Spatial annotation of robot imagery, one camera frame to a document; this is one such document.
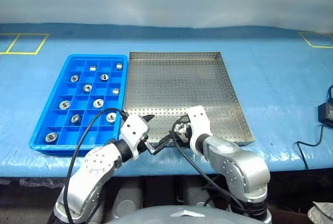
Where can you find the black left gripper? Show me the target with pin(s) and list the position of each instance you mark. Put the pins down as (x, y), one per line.
(142, 144)

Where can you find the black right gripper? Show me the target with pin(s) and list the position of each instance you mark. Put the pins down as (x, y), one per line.
(189, 131)

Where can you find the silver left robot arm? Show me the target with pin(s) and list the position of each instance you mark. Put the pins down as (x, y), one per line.
(96, 164)

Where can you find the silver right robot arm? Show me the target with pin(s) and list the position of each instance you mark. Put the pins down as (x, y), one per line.
(234, 164)

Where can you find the blue compartment tray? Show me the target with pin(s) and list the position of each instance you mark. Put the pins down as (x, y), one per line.
(70, 132)

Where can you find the perforated metal tray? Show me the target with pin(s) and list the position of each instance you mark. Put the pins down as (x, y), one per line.
(177, 83)

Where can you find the grey rounded housing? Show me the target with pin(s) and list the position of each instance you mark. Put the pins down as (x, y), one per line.
(126, 203)
(196, 195)

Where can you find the grey robot torso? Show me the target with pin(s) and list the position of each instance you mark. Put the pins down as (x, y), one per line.
(182, 216)

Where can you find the blue plastic table cover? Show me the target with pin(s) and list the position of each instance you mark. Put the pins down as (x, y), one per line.
(273, 78)

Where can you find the black power adapter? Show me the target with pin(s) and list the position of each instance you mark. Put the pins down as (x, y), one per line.
(325, 112)

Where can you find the yellow tape outline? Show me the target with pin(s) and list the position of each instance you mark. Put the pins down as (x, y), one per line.
(39, 44)

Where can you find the white crumpled cloth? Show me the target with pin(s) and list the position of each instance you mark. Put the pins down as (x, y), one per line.
(321, 212)

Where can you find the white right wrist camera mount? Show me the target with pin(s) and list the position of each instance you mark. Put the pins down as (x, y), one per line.
(200, 122)

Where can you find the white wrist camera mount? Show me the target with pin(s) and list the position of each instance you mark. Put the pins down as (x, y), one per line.
(132, 130)
(200, 122)

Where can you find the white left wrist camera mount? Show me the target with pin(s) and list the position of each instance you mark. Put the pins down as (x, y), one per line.
(132, 130)

